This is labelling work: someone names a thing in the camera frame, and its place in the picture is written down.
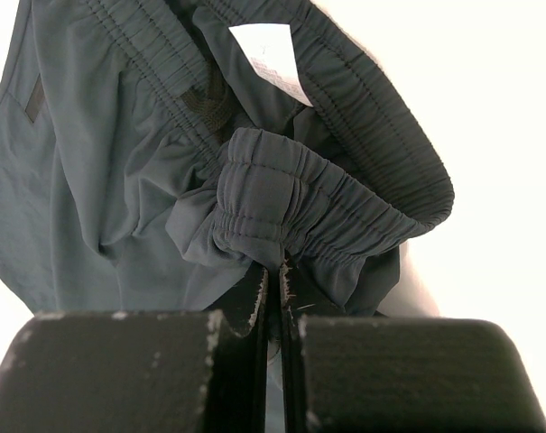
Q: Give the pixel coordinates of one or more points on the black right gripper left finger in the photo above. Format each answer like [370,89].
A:
[156,371]

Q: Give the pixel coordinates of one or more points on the dark navy shorts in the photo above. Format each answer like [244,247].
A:
[151,151]

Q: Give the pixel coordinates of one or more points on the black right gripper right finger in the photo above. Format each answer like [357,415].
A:
[377,374]

